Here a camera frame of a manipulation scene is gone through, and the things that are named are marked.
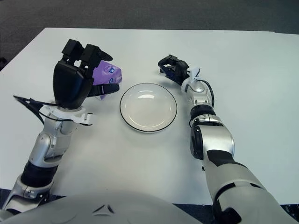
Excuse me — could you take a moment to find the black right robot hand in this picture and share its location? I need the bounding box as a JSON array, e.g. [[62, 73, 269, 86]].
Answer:
[[157, 55, 191, 86]]

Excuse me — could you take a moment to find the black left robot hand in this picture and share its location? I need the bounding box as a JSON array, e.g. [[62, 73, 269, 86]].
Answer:
[[52, 39, 120, 110]]

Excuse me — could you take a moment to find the purple tissue paper pack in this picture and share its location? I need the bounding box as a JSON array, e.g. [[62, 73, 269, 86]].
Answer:
[[93, 59, 123, 101]]

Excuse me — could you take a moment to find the white plate with black rim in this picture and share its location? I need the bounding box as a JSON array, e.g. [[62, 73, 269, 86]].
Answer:
[[119, 83, 178, 133]]

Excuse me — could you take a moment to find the white right wrist sensor box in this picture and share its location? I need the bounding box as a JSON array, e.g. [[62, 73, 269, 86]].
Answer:
[[188, 67, 201, 84]]

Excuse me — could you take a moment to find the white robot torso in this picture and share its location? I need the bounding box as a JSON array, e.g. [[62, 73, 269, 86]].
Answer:
[[0, 189, 206, 224]]

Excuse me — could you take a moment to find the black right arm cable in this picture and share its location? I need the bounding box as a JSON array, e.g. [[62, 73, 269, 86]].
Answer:
[[202, 80, 215, 105]]

